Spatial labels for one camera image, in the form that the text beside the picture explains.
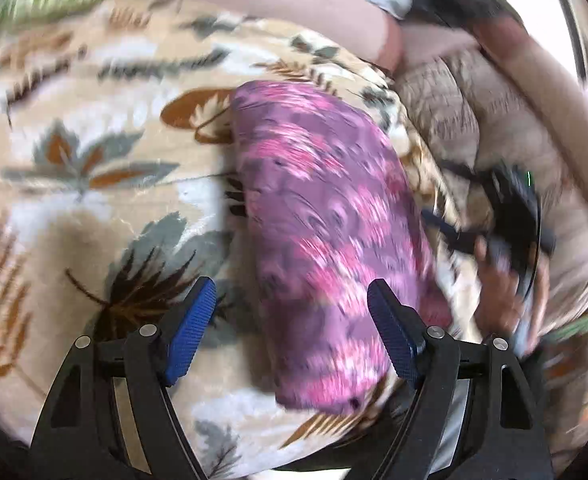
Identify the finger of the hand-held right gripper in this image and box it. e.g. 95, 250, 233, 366
421, 207, 481, 257

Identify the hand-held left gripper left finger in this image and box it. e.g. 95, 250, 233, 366
28, 276, 218, 480

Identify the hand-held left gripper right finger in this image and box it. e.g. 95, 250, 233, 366
367, 278, 555, 480

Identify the purple pink patterned garment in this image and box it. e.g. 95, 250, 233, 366
229, 80, 452, 416

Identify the person's right hand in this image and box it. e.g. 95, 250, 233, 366
474, 237, 550, 351

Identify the beige striped cushion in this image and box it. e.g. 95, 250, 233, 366
394, 50, 588, 331

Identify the green and red blurred cloth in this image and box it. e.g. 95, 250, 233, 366
539, 305, 588, 441

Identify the beige leaf print blanket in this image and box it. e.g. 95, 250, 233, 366
0, 0, 480, 476

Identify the brown and beige padded rail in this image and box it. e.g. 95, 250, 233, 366
474, 15, 588, 226

